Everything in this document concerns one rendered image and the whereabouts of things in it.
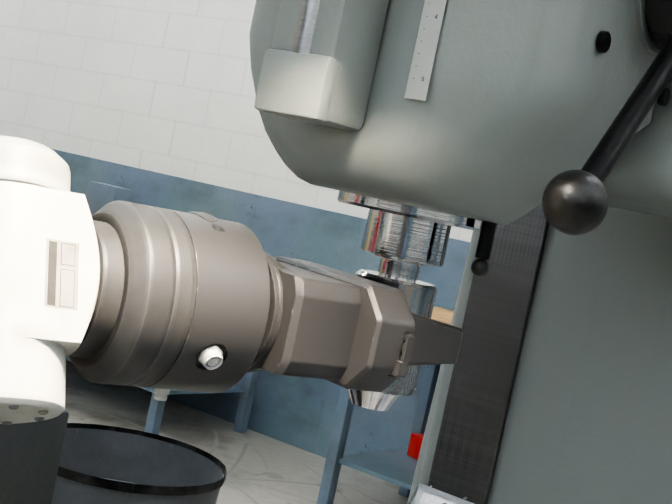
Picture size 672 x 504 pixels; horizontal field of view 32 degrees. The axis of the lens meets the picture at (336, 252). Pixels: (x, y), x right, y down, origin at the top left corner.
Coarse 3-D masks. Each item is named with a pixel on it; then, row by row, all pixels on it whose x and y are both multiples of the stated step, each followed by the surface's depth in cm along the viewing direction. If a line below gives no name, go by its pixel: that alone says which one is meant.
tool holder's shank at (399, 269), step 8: (384, 256) 64; (384, 264) 65; (392, 264) 65; (400, 264) 64; (408, 264) 65; (416, 264) 64; (384, 272) 65; (392, 272) 65; (400, 272) 65; (408, 272) 65; (416, 272) 65; (408, 280) 65; (416, 280) 65
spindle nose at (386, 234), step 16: (368, 224) 65; (384, 224) 64; (400, 224) 63; (416, 224) 63; (432, 224) 63; (368, 240) 64; (384, 240) 64; (400, 240) 63; (416, 240) 63; (432, 240) 64; (448, 240) 65; (400, 256) 63; (416, 256) 63; (432, 256) 64
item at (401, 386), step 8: (408, 304) 64; (416, 304) 64; (424, 304) 64; (432, 304) 65; (416, 312) 64; (424, 312) 64; (408, 368) 64; (416, 368) 65; (408, 376) 64; (416, 376) 65; (392, 384) 64; (400, 384) 64; (408, 384) 64; (416, 384) 66; (384, 392) 64; (392, 392) 64; (400, 392) 64; (408, 392) 65
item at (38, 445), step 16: (64, 416) 93; (0, 432) 87; (16, 432) 88; (32, 432) 90; (48, 432) 92; (64, 432) 94; (0, 448) 87; (16, 448) 89; (32, 448) 90; (48, 448) 92; (0, 464) 87; (16, 464) 89; (32, 464) 91; (48, 464) 93; (0, 480) 88; (16, 480) 89; (32, 480) 91; (48, 480) 93; (0, 496) 88; (16, 496) 90; (32, 496) 92; (48, 496) 93
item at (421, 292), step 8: (360, 272) 65; (368, 272) 65; (376, 272) 66; (376, 280) 64; (384, 280) 64; (392, 280) 64; (400, 280) 64; (400, 288) 63; (408, 288) 63; (416, 288) 64; (424, 288) 64; (432, 288) 65; (408, 296) 64; (416, 296) 64; (424, 296) 64; (432, 296) 65
